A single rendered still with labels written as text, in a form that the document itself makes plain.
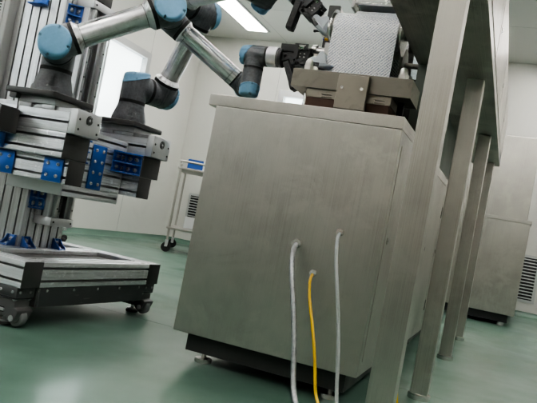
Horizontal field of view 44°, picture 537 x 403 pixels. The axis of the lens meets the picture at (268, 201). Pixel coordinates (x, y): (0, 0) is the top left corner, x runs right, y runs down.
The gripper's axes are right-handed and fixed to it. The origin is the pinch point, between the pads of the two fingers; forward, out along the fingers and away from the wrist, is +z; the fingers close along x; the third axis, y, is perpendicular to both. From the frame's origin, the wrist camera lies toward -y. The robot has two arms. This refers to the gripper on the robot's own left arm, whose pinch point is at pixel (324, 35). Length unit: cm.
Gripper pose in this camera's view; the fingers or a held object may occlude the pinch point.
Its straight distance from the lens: 253.4
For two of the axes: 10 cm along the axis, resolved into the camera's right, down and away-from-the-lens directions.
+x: 3.4, 0.9, 9.4
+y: 7.4, -6.4, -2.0
